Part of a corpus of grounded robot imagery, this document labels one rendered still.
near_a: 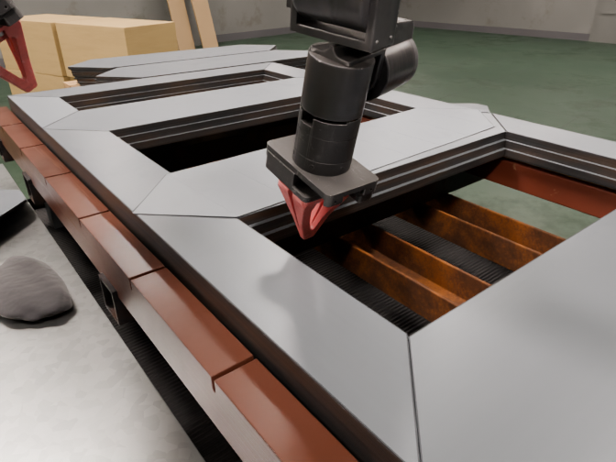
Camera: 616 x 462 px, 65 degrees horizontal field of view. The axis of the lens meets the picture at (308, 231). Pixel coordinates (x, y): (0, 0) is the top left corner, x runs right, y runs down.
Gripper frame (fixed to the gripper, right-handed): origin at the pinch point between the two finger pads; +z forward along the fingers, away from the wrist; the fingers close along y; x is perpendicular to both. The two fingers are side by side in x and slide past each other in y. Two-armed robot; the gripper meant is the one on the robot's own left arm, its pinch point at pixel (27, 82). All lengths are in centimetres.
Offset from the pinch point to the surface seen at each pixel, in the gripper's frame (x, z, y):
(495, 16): -835, 503, 368
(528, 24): -831, 511, 303
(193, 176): -7.6, 19.6, -8.1
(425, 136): -42, 37, -22
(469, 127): -51, 42, -25
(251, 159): -16.6, 24.2, -8.9
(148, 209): 1.3, 15.0, -13.1
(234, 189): -8.5, 20.0, -15.8
